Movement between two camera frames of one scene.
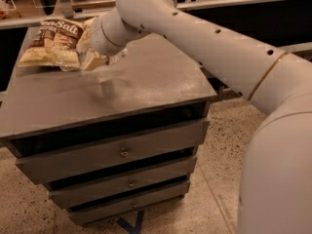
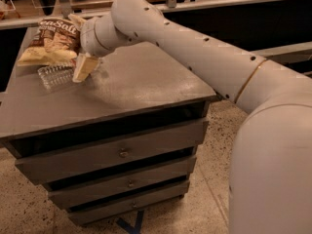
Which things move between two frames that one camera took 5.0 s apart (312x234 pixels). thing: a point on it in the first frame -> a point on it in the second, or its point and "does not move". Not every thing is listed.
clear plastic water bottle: x=89 y=60 -> x=57 y=76
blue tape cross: x=133 y=229 does not move
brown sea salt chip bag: x=56 y=44 does not move
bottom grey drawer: x=129 y=204 does not move
